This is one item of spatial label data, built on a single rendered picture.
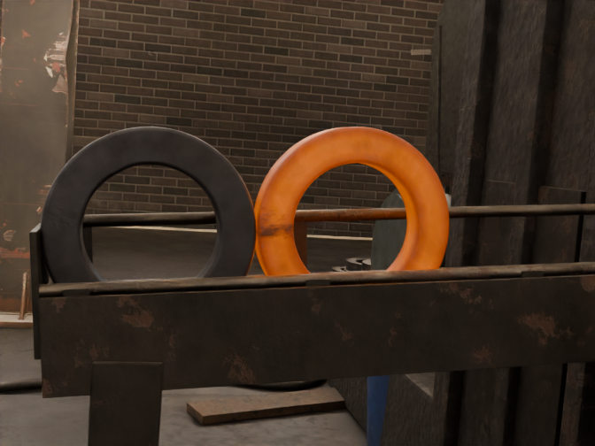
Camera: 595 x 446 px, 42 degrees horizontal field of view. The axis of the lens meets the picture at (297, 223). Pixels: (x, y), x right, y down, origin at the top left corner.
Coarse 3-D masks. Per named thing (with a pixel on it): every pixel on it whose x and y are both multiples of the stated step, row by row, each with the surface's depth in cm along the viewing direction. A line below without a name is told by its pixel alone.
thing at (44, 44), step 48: (48, 0) 299; (48, 48) 301; (0, 96) 300; (48, 96) 303; (0, 144) 302; (48, 144) 305; (0, 192) 303; (48, 192) 306; (0, 240) 305; (0, 288) 307
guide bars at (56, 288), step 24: (576, 264) 75; (48, 288) 65; (72, 288) 65; (96, 288) 65; (120, 288) 66; (144, 288) 66; (168, 288) 67; (192, 288) 67; (216, 288) 68; (240, 288) 68
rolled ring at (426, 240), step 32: (352, 128) 71; (288, 160) 70; (320, 160) 70; (352, 160) 71; (384, 160) 72; (416, 160) 72; (288, 192) 70; (416, 192) 73; (256, 224) 71; (288, 224) 70; (416, 224) 74; (448, 224) 74; (288, 256) 70; (416, 256) 73
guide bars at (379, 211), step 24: (96, 216) 73; (120, 216) 73; (144, 216) 74; (168, 216) 74; (192, 216) 75; (312, 216) 77; (336, 216) 78; (360, 216) 78; (384, 216) 79; (456, 216) 80; (480, 216) 81; (504, 216) 82; (528, 216) 82; (552, 264) 81
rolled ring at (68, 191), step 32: (128, 128) 67; (160, 128) 67; (96, 160) 66; (128, 160) 67; (160, 160) 67; (192, 160) 68; (224, 160) 68; (64, 192) 66; (224, 192) 69; (64, 224) 66; (224, 224) 69; (64, 256) 66; (224, 256) 69
